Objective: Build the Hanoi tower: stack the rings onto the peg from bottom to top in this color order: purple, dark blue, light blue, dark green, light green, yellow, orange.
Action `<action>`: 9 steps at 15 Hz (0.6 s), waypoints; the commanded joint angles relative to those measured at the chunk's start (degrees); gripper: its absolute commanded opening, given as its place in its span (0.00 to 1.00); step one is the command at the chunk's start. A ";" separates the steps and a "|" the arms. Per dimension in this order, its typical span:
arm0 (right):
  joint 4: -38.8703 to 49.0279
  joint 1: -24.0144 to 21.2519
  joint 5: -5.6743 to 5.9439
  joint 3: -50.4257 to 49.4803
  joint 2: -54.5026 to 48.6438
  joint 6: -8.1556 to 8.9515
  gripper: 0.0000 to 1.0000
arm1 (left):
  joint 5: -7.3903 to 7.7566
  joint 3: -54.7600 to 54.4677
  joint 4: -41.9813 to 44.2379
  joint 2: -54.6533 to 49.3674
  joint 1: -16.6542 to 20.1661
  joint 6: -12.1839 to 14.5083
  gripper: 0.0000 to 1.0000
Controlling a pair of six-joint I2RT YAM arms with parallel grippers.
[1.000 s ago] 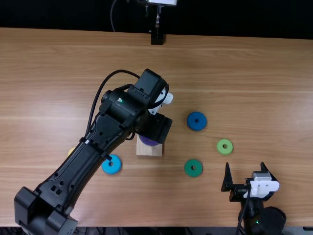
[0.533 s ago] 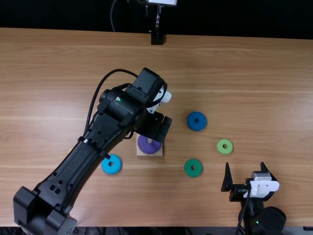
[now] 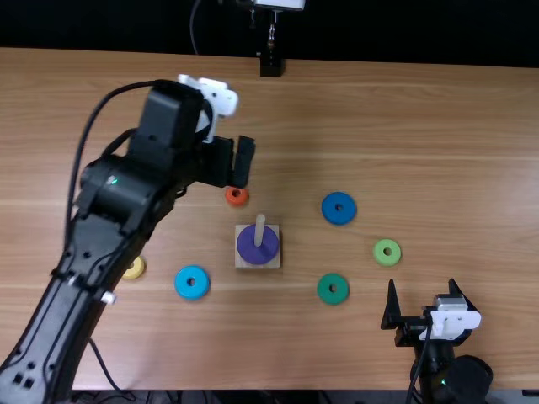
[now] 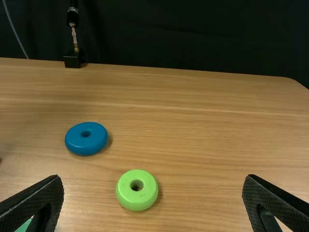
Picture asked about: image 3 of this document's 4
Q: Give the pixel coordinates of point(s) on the black clamp stand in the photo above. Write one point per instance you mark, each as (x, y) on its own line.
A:
(272, 67)

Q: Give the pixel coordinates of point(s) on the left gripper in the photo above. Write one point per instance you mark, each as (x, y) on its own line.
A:
(204, 164)

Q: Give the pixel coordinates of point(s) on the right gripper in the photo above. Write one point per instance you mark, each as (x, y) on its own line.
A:
(410, 330)

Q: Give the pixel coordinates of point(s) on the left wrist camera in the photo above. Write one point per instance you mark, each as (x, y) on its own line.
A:
(219, 99)

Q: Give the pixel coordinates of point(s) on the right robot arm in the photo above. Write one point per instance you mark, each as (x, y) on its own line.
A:
(455, 374)

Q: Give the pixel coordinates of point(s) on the wooden peg base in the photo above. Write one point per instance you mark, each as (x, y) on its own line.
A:
(275, 263)

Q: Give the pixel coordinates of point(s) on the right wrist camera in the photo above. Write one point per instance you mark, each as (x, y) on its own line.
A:
(452, 322)

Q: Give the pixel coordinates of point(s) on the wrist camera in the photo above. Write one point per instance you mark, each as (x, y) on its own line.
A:
(219, 99)
(452, 322)

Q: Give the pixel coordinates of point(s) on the white mounted box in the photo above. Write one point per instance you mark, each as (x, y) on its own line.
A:
(280, 3)

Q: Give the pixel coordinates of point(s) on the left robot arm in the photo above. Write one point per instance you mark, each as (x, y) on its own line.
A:
(105, 189)

